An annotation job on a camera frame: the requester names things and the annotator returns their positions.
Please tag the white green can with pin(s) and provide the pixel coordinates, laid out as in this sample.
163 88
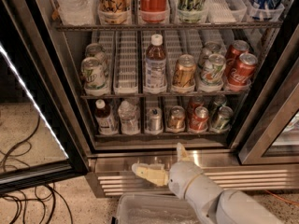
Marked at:
213 69
209 48

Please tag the red coke can rear middle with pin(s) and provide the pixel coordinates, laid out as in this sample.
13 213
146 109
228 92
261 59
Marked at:
236 48

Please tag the white green can rear right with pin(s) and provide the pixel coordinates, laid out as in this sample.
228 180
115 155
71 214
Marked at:
209 48

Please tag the gold can bottom shelf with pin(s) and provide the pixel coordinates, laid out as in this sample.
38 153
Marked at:
176 118

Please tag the clear water bottle bottom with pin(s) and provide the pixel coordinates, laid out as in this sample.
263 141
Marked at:
128 115

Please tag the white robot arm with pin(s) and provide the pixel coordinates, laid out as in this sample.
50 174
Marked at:
211 203

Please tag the white green can front right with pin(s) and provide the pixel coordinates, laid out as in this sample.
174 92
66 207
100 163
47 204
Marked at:
213 69

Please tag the clear plastic bin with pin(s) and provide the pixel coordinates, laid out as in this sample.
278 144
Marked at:
154 209

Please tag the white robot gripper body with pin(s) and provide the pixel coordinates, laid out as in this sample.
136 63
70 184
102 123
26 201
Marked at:
181 177

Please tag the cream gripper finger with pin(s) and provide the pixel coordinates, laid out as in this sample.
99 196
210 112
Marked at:
154 173
182 153

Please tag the brown tea bottle bottom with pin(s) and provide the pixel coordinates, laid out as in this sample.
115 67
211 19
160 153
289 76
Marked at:
105 118

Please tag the red coke can top shelf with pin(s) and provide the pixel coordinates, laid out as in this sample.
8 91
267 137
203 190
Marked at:
152 11

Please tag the green can front bottom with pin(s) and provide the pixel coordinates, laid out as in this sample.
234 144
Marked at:
221 118

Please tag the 7up can front left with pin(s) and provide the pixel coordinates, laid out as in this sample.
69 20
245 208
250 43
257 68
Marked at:
93 73

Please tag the open glass fridge door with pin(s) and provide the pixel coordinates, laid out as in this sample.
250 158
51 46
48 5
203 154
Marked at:
41 138

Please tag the brown tea bottle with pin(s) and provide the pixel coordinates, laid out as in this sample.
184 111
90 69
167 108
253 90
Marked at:
105 118
155 66

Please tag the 7up can rear left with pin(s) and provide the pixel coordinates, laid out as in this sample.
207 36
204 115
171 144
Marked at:
97 51

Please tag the brown tea bottle middle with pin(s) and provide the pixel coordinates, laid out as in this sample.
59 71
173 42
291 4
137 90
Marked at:
155 66

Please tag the gold can middle shelf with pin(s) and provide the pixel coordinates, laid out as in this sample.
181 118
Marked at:
184 71

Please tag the red coke can front middle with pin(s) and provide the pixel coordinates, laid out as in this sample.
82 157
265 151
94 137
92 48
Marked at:
243 69

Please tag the orange LaCroix can top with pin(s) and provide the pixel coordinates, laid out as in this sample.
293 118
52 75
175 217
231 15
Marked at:
113 11

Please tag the empty white shelf tray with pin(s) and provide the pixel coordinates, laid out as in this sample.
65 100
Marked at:
126 64

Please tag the silver can bottom shelf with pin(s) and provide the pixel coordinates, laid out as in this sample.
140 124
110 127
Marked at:
155 119

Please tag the stainless steel fridge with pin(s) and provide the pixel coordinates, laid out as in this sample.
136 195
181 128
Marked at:
258 150

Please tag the clear water bottle top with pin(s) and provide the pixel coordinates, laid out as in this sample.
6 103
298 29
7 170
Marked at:
77 12

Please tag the gold can shelf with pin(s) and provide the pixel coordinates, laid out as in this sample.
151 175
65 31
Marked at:
184 71
176 118

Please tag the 7up can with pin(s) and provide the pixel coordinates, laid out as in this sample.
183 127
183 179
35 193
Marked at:
97 51
93 73

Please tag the red coke can rear bottom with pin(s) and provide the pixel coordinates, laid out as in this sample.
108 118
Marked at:
194 102

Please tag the red coke can front bottom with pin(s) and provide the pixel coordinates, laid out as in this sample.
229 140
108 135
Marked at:
198 122

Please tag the green LaCroix can top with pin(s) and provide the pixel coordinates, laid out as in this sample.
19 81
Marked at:
190 10

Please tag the green can rear bottom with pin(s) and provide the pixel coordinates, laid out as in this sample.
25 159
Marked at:
216 102

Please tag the clear water bottle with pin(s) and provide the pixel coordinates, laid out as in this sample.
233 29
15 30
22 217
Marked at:
77 12
128 115

